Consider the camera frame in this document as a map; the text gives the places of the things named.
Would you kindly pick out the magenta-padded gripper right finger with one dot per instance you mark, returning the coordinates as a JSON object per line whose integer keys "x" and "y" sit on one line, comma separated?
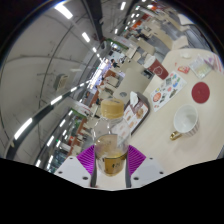
{"x": 148, "y": 170}

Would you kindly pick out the person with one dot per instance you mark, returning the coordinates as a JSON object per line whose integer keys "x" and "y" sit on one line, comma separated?
{"x": 115, "y": 63}

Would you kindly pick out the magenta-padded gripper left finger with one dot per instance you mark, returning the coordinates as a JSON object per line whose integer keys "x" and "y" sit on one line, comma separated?
{"x": 71, "y": 168}

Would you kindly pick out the clear plastic packet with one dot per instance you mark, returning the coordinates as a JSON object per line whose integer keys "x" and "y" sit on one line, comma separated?
{"x": 200, "y": 67}

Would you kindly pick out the small purple packet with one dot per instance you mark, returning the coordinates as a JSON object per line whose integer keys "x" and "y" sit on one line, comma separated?
{"x": 213, "y": 62}

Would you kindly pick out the small red sauce sachet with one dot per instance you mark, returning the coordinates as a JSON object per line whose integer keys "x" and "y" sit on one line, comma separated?
{"x": 183, "y": 69}

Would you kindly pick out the group of ceiling lights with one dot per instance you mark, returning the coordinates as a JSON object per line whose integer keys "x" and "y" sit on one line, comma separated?
{"x": 63, "y": 11}

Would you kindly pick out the group of beige chairs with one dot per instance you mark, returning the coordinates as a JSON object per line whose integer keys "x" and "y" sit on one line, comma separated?
{"x": 131, "y": 80}

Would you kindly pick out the red paper cup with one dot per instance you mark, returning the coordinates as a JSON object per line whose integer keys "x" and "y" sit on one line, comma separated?
{"x": 159, "y": 70}

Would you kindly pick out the flat round red coaster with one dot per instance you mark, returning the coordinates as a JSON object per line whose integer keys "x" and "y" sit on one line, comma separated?
{"x": 200, "y": 92}

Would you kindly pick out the ceiling air conditioner unit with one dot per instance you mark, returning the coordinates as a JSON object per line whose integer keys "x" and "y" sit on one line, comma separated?
{"x": 61, "y": 82}

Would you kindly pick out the small white sachet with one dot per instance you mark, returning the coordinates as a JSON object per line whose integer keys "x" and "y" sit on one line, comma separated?
{"x": 185, "y": 54}

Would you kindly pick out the crumpled white napkin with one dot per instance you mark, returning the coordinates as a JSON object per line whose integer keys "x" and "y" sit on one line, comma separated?
{"x": 133, "y": 98}

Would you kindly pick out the colourful printed leaflet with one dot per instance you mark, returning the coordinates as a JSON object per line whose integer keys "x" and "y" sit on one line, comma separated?
{"x": 166, "y": 90}

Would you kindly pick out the clear yellow-capped drink bottle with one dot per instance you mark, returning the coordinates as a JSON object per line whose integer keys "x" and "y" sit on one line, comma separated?
{"x": 111, "y": 143}

